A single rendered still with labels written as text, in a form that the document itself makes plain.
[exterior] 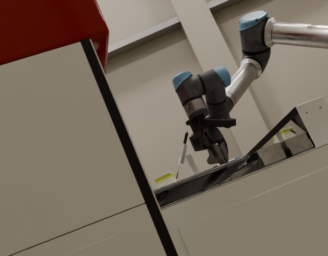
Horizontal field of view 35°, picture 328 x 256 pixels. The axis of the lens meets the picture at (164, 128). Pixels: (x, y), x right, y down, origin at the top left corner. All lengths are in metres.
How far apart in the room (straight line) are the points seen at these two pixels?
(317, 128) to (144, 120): 3.55
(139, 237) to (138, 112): 3.97
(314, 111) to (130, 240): 0.73
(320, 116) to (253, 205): 0.37
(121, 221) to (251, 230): 0.39
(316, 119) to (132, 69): 3.73
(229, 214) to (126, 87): 3.86
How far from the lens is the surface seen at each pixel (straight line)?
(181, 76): 1.80
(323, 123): 1.58
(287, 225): 1.39
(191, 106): 1.77
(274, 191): 1.40
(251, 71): 2.08
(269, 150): 1.69
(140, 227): 1.10
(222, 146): 1.76
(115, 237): 1.09
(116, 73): 5.19
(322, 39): 2.00
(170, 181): 2.10
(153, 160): 4.91
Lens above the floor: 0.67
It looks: 15 degrees up
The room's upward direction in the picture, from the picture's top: 23 degrees counter-clockwise
